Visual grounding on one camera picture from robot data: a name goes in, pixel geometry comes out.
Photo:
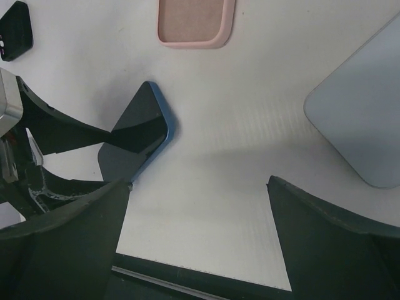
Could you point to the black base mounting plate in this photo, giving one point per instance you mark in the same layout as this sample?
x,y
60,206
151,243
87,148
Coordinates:
x,y
194,283

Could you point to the light blue phone face-down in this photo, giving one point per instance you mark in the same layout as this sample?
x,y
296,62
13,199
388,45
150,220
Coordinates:
x,y
356,108

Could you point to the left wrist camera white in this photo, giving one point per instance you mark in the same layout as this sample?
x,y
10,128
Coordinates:
x,y
11,104

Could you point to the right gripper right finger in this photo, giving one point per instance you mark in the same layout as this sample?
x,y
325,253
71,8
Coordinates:
x,y
330,252

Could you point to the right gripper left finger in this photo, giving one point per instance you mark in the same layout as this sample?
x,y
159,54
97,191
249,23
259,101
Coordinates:
x,y
66,253

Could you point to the blue phone black screen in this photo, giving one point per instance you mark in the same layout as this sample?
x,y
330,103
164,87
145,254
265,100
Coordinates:
x,y
142,132

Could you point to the black phone case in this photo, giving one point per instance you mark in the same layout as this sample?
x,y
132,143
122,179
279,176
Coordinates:
x,y
16,32

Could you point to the pink phone case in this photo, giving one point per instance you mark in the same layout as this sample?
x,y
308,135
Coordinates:
x,y
195,24

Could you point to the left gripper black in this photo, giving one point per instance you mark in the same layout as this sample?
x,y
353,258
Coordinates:
x,y
41,191

